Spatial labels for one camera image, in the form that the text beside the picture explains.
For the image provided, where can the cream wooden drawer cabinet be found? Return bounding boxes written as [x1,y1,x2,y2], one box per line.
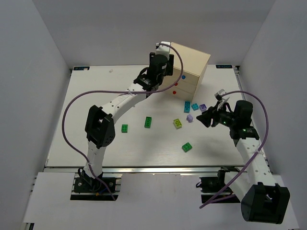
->
[165,42,211,102]

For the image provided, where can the yellow-green lego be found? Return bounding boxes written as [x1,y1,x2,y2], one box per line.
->
[173,118,182,129]

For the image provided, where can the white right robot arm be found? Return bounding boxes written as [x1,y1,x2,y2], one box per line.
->
[196,100,290,224]

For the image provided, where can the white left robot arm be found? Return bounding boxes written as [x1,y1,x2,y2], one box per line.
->
[84,53,174,178]

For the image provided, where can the purple lego right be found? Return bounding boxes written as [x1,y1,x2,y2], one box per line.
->
[199,104,207,112]

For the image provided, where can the teal small lego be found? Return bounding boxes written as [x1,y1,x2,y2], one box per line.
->
[191,103,199,111]

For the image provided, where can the lilac lego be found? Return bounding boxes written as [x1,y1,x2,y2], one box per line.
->
[187,114,193,123]

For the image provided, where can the teal long lego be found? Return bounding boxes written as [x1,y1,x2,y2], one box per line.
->
[184,101,191,114]

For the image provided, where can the green lego near front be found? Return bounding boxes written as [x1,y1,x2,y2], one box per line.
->
[181,142,192,152]

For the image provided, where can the right blue table label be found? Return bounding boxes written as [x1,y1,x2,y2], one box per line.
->
[215,65,233,69]

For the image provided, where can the blue table label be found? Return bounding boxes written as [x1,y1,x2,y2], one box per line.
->
[73,67,90,71]
[215,65,233,69]

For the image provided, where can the dark green long lego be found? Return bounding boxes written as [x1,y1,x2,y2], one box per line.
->
[144,116,152,128]

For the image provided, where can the green square lego left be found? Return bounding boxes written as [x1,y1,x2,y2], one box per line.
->
[121,124,128,133]

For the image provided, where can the left blue table label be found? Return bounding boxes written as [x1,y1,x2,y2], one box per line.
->
[73,67,90,71]

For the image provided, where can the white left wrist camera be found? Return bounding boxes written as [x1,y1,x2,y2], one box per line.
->
[155,41,171,59]

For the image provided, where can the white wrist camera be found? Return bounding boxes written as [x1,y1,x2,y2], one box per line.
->
[214,89,229,111]
[155,41,171,59]

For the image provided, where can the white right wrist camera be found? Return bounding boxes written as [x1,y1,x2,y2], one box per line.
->
[214,89,229,111]

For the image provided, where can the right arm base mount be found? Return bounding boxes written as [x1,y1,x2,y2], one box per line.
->
[195,167,240,204]

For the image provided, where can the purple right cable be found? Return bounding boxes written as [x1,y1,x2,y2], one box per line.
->
[199,90,269,209]

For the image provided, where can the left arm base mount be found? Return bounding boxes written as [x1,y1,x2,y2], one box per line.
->
[70,168,121,201]

